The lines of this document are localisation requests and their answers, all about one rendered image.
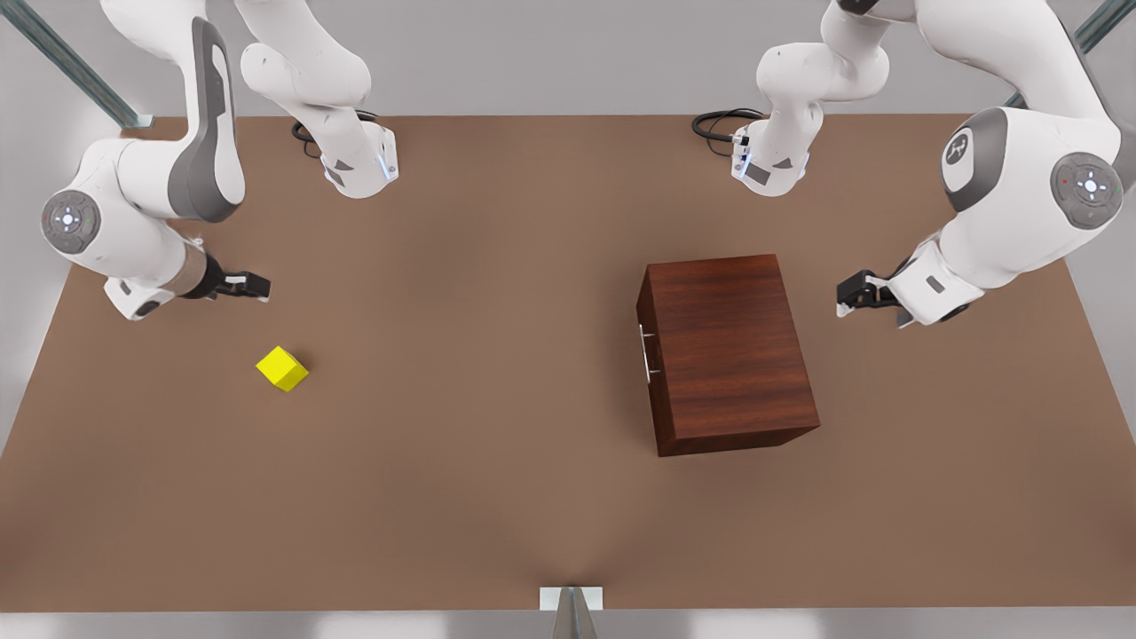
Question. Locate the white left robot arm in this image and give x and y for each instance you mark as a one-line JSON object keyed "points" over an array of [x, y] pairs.
{"points": [[1021, 177]]}

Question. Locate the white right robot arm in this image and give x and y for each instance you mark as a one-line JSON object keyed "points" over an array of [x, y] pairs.
{"points": [[142, 169]]}

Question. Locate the yellow cube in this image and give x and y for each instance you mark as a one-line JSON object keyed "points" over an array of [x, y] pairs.
{"points": [[282, 368]]}

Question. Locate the dark wooden drawer box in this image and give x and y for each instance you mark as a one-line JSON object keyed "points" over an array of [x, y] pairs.
{"points": [[726, 353]]}

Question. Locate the silver frame post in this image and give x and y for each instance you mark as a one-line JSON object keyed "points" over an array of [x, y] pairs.
{"points": [[572, 612], [1087, 40], [71, 62]]}

